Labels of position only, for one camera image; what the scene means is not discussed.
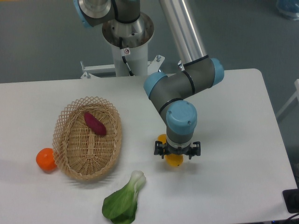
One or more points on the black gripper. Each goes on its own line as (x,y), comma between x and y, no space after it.
(192,151)

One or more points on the yellow mango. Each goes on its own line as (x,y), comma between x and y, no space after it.
(173,160)

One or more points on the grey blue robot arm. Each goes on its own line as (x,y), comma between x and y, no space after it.
(168,94)

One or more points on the green bok choy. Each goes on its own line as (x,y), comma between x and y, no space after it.
(120,207)

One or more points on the purple sweet potato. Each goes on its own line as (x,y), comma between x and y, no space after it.
(95,125)

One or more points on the woven wicker basket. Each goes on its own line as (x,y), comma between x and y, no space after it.
(79,152)

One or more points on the black device at table edge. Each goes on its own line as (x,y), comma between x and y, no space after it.
(291,198)

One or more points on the orange tangerine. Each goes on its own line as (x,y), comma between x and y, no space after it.
(45,160)

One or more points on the blue plastic bag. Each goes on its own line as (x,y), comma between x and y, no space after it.
(288,8)

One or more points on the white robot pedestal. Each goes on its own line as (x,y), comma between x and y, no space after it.
(129,46)

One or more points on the white frame at right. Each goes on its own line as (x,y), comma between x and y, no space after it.
(289,104)

